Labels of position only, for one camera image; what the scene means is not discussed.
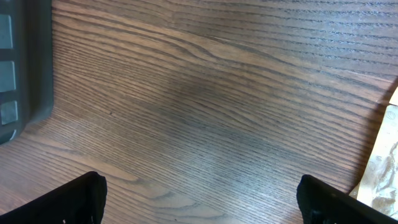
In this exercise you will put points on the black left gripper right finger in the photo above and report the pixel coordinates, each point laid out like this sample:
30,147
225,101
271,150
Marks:
321,203

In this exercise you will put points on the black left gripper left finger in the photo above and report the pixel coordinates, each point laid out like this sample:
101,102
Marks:
81,200

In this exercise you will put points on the grey plastic mesh basket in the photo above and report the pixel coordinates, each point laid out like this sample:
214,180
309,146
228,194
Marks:
26,65

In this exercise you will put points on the brown white snack packet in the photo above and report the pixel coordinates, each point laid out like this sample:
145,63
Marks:
378,186

